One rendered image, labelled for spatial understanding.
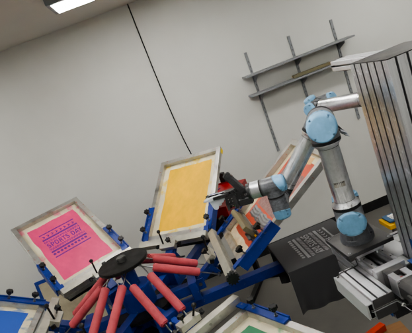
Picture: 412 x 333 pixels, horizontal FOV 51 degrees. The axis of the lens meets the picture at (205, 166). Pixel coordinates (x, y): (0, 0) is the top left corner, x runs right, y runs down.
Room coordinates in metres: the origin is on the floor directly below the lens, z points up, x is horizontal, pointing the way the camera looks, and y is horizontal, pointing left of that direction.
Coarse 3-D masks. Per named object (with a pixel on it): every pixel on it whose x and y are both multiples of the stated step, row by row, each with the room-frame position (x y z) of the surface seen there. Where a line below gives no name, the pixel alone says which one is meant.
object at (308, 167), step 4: (312, 164) 2.37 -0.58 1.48; (304, 168) 2.41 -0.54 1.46; (308, 168) 2.37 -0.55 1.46; (304, 172) 2.38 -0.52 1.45; (308, 172) 2.34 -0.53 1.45; (300, 176) 2.39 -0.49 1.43; (304, 176) 2.34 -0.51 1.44; (300, 180) 2.35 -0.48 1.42; (296, 184) 2.36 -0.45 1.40; (292, 192) 2.33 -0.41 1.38; (268, 208) 2.46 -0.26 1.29; (264, 212) 2.48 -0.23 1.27; (268, 212) 2.42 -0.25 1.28; (272, 212) 2.38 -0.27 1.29; (268, 216) 2.38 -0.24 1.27; (272, 216) 2.34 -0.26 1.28; (260, 232) 2.34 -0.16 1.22; (248, 240) 2.39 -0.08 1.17; (248, 244) 2.36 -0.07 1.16
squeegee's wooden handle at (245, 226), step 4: (232, 212) 2.63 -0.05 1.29; (236, 212) 2.59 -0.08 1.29; (236, 216) 2.52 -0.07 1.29; (240, 216) 2.54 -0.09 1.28; (236, 220) 2.48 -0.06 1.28; (240, 220) 2.43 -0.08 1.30; (244, 220) 2.49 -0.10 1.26; (240, 224) 2.39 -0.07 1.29; (244, 224) 2.35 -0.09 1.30; (248, 224) 2.44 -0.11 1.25; (244, 228) 2.30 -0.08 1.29; (248, 228) 2.30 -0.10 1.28; (248, 232) 2.30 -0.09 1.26; (252, 232) 2.30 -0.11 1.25; (252, 236) 2.30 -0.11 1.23
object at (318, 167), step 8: (288, 144) 2.79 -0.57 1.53; (296, 144) 2.68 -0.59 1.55; (288, 152) 2.77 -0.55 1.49; (312, 152) 2.39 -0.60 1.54; (280, 160) 2.76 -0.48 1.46; (320, 160) 2.24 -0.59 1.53; (272, 168) 2.76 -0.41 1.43; (312, 168) 2.25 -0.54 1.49; (320, 168) 2.22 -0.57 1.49; (264, 176) 2.77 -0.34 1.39; (312, 176) 2.22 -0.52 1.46; (304, 184) 2.21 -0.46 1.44; (296, 192) 2.21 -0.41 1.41; (304, 192) 2.21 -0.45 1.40; (296, 200) 2.21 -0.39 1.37; (232, 224) 2.73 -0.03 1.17; (224, 232) 2.71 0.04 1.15; (232, 240) 2.50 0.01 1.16; (232, 248) 2.42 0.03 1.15; (240, 256) 2.26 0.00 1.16
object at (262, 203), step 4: (288, 160) 2.70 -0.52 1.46; (284, 168) 2.66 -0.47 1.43; (280, 172) 2.67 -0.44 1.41; (264, 196) 2.64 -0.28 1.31; (260, 200) 2.65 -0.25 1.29; (264, 200) 2.60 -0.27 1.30; (256, 204) 2.66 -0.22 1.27; (260, 204) 2.61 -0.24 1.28; (264, 204) 2.55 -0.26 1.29; (268, 204) 2.50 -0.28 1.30; (252, 208) 2.67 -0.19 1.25; (264, 208) 2.51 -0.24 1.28; (248, 212) 2.68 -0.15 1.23; (248, 216) 2.64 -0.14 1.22; (252, 220) 2.54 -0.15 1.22; (256, 220) 2.49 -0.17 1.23; (252, 224) 2.50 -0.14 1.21; (236, 228) 2.67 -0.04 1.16; (240, 228) 2.62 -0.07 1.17; (240, 232) 2.58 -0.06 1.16; (244, 232) 2.52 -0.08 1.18; (244, 236) 2.48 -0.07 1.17
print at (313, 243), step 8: (312, 232) 2.65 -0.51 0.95; (320, 232) 2.61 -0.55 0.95; (328, 232) 2.57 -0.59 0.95; (296, 240) 2.61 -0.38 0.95; (304, 240) 2.57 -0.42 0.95; (312, 240) 2.53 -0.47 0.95; (320, 240) 2.50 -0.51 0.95; (296, 248) 2.51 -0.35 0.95; (304, 248) 2.47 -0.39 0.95; (312, 248) 2.44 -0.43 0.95; (320, 248) 2.40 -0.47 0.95; (328, 248) 2.37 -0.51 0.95; (304, 256) 2.38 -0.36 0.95
